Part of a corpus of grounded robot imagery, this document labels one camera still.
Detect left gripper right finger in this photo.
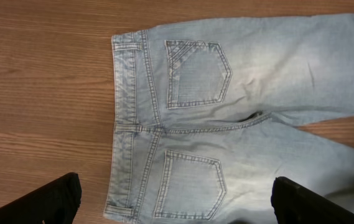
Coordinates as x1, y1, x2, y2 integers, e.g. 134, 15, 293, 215
271, 177, 354, 224

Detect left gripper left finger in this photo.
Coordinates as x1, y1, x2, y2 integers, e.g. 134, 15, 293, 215
0, 172, 82, 224

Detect light blue denim shorts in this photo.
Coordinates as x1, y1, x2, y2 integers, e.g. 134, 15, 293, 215
103, 14, 354, 223

